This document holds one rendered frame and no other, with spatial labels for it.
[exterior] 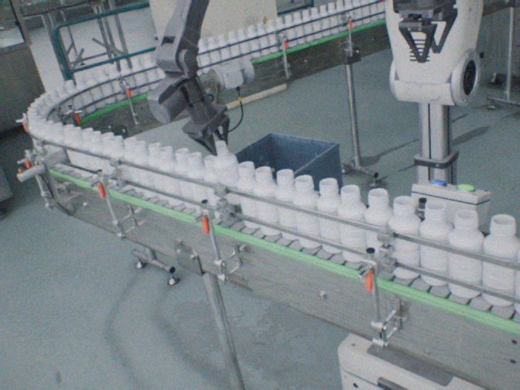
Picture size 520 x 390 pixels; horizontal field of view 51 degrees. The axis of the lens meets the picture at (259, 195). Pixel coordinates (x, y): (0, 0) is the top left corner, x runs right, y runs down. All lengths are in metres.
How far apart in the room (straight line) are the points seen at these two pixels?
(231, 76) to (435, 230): 1.88
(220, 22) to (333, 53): 2.30
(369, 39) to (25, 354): 2.56
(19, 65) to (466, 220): 5.83
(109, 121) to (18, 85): 3.81
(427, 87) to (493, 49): 3.63
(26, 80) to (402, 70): 5.30
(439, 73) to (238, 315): 1.58
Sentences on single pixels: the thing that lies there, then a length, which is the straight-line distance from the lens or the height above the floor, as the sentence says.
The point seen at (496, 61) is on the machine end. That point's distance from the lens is 5.23.
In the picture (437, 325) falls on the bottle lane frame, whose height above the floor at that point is 0.94.
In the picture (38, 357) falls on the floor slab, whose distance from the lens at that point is 2.91.
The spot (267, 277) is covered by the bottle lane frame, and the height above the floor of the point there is 0.89.
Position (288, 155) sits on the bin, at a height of 0.87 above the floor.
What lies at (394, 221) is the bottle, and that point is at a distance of 1.06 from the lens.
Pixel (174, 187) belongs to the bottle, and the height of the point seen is 1.06.
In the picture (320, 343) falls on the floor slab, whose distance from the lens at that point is 2.46.
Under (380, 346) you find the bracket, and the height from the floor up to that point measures 0.89.
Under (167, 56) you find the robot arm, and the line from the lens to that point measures 1.16.
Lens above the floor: 1.68
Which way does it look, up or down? 27 degrees down
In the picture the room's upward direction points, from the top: 11 degrees counter-clockwise
